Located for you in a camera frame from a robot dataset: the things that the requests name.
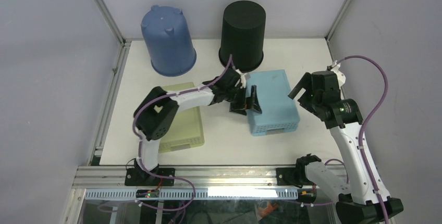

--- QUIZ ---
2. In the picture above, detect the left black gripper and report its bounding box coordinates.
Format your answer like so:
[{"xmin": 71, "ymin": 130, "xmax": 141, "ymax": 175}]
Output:
[{"xmin": 224, "ymin": 85, "xmax": 261, "ymax": 116}]

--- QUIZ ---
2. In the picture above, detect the light blue perforated basket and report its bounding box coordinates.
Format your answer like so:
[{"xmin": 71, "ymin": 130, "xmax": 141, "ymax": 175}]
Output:
[{"xmin": 247, "ymin": 70, "xmax": 300, "ymax": 136}]

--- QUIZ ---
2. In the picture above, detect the yellow-green perforated basket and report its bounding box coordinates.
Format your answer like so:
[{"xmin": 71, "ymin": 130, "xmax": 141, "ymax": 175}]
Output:
[{"xmin": 157, "ymin": 82, "xmax": 206, "ymax": 154}]

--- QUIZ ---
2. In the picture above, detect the black plastic bucket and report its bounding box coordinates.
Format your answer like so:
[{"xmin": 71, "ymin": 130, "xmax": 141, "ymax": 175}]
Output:
[{"xmin": 218, "ymin": 0, "xmax": 266, "ymax": 72}]

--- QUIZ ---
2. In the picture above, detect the blue plastic bucket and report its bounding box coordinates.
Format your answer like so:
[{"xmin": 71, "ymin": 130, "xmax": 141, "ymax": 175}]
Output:
[{"xmin": 141, "ymin": 5, "xmax": 197, "ymax": 77}]

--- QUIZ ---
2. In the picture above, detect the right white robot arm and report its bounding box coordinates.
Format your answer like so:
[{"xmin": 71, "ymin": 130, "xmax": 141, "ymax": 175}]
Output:
[{"xmin": 287, "ymin": 71, "xmax": 404, "ymax": 223}]

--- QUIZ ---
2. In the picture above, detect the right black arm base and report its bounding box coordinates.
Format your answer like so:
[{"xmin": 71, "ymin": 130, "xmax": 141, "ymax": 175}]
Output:
[{"xmin": 276, "ymin": 164, "xmax": 327, "ymax": 188}]

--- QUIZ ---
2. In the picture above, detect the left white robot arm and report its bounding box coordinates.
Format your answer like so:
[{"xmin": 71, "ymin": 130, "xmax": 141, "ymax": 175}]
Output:
[{"xmin": 132, "ymin": 69, "xmax": 262, "ymax": 185}]

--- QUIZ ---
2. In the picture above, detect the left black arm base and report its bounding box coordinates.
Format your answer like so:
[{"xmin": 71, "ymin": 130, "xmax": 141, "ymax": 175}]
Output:
[{"xmin": 124, "ymin": 167, "xmax": 176, "ymax": 186}]

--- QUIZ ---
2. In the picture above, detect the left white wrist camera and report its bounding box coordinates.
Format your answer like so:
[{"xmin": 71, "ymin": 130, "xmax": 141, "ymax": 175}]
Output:
[{"xmin": 235, "ymin": 69, "xmax": 250, "ymax": 89}]

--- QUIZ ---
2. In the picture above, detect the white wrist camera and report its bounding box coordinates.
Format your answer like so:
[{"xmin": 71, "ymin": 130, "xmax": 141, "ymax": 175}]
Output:
[
  {"xmin": 235, "ymin": 69, "xmax": 250, "ymax": 89},
  {"xmin": 327, "ymin": 61, "xmax": 346, "ymax": 88}
]

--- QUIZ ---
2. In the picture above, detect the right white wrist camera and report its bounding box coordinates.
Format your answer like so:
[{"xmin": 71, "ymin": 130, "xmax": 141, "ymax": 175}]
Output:
[{"xmin": 327, "ymin": 61, "xmax": 346, "ymax": 88}]

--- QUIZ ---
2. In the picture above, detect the white slotted cable duct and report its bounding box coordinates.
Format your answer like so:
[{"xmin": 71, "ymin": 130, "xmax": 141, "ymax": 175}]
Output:
[{"xmin": 84, "ymin": 186, "xmax": 298, "ymax": 201}]

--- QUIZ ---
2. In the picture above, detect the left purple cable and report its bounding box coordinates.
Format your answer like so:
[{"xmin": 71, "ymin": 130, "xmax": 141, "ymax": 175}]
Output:
[{"xmin": 132, "ymin": 54, "xmax": 236, "ymax": 213}]

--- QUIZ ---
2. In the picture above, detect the aluminium mounting rail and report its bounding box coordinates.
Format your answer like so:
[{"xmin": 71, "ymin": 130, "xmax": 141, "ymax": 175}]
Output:
[{"xmin": 74, "ymin": 166, "xmax": 349, "ymax": 195}]

